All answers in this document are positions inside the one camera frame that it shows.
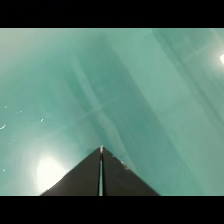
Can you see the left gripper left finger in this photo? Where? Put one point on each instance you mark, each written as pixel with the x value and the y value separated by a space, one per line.
pixel 81 178

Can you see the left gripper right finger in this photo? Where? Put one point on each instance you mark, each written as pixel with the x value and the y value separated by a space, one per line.
pixel 125 180

